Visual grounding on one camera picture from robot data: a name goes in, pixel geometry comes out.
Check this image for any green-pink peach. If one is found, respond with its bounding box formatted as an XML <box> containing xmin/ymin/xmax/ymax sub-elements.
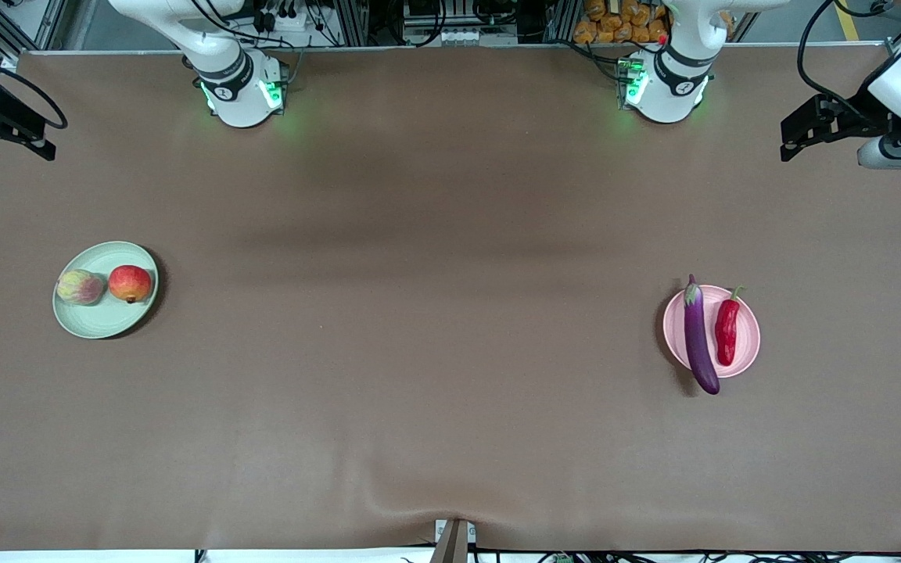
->
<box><xmin>56</xmin><ymin>269</ymin><xmax>106</xmax><ymax>307</ymax></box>

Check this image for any red pomegranate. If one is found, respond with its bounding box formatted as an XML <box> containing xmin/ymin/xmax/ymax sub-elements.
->
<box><xmin>108</xmin><ymin>265</ymin><xmax>154</xmax><ymax>304</ymax></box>

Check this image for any red chili pepper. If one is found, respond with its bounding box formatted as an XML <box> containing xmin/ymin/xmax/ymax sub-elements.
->
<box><xmin>715</xmin><ymin>286</ymin><xmax>746</xmax><ymax>367</ymax></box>

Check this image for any long purple eggplant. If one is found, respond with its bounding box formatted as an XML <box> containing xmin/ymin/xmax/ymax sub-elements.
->
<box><xmin>683</xmin><ymin>274</ymin><xmax>722</xmax><ymax>396</ymax></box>

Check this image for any light green round plate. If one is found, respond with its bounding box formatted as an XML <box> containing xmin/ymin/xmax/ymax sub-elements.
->
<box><xmin>52</xmin><ymin>241</ymin><xmax>160</xmax><ymax>340</ymax></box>

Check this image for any pink round plate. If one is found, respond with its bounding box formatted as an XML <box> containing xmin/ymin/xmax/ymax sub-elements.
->
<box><xmin>662</xmin><ymin>285</ymin><xmax>761</xmax><ymax>379</ymax></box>

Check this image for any pile of orange items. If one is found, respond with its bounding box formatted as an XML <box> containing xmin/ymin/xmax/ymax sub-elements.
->
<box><xmin>573</xmin><ymin>0</ymin><xmax>672</xmax><ymax>45</ymax></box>

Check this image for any white power strip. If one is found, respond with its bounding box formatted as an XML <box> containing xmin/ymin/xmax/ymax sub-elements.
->
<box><xmin>251</xmin><ymin>0</ymin><xmax>318</xmax><ymax>34</ymax></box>

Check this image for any brown table cloth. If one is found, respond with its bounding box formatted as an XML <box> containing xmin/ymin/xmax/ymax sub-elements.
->
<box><xmin>0</xmin><ymin>45</ymin><xmax>901</xmax><ymax>552</ymax></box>

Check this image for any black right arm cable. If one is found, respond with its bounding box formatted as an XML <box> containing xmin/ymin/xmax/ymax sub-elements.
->
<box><xmin>0</xmin><ymin>47</ymin><xmax>68</xmax><ymax>130</ymax></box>

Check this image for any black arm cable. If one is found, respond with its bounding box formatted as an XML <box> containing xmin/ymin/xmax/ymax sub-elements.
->
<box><xmin>0</xmin><ymin>47</ymin><xmax>68</xmax><ymax>130</ymax></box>
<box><xmin>799</xmin><ymin>0</ymin><xmax>901</xmax><ymax>110</ymax></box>

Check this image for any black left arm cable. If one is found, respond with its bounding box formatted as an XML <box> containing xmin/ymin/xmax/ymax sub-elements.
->
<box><xmin>799</xmin><ymin>0</ymin><xmax>901</xmax><ymax>110</ymax></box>

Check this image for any grey metal table bracket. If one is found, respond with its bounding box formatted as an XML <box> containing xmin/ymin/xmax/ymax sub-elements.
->
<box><xmin>433</xmin><ymin>518</ymin><xmax>477</xmax><ymax>563</ymax></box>

